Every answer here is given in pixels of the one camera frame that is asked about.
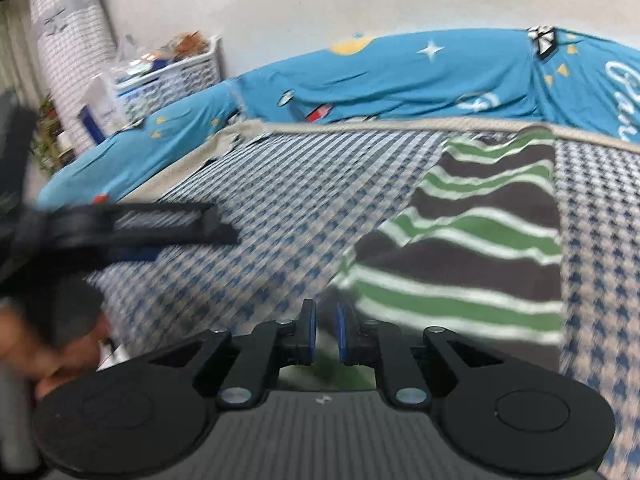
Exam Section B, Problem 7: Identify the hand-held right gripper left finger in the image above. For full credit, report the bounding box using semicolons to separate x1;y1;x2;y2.
149;299;319;408

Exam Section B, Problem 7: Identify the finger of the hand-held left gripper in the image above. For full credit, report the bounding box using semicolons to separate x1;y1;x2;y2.
105;201;239;250
92;246;162;272

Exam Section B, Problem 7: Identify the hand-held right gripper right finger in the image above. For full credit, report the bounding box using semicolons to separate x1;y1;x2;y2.
335;302;507;408

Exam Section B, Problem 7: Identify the green grey striped shirt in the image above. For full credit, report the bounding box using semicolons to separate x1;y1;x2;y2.
332;127;566;376

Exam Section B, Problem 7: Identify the person's left hand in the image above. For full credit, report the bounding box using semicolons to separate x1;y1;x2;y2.
0;307;112;402

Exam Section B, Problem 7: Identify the green potted plant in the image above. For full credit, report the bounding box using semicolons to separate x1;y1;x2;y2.
31;94;67;177

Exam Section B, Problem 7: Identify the blue beige houndstooth mat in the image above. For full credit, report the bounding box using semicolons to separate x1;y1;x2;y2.
85;120;640;461

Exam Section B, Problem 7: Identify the white perforated plastic basket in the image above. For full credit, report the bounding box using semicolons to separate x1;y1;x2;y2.
112;35;223;122

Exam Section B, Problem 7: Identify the pile of assorted packets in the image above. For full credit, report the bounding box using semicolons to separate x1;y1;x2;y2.
116;30;211;73

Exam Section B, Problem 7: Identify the pale window curtain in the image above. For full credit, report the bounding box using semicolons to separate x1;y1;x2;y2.
0;0;43;106

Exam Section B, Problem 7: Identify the grey checkered cloth cover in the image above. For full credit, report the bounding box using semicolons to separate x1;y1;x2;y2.
29;0;119;156

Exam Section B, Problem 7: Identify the blue printed bedsheet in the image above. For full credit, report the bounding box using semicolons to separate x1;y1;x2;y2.
37;27;640;211

